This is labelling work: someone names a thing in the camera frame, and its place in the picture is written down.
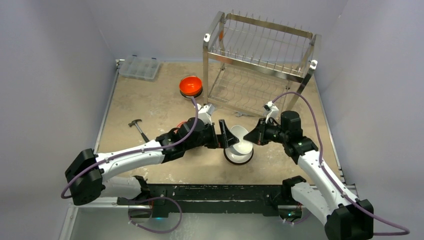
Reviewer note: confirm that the solid orange bowl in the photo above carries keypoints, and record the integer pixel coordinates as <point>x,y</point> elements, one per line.
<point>190,85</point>

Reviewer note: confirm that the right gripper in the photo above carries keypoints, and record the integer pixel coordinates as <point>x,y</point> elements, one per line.
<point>261,131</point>

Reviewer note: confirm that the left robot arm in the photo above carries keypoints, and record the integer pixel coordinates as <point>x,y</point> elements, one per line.
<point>87,174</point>

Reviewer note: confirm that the black hammer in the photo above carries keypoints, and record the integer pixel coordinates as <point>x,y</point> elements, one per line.
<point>135,123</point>

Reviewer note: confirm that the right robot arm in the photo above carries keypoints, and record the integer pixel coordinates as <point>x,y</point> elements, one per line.
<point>331,202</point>

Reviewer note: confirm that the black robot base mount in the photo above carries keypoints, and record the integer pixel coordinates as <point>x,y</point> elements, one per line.
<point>163,198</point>

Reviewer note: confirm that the clear plastic organizer box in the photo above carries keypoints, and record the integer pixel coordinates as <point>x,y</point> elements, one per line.
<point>140,68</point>

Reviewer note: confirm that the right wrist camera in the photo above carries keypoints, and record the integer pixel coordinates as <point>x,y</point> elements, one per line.
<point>271,111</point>

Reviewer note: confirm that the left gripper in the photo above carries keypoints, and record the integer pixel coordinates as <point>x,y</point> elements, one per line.
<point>224,139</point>

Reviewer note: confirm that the silver wrench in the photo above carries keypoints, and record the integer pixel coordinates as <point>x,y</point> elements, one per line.
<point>243,114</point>

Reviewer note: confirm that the white bowl with dark rim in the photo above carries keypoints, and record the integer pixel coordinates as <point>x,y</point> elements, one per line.
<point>237,159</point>

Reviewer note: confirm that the stainless steel dish rack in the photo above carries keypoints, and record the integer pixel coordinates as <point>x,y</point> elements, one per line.
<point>248,61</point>

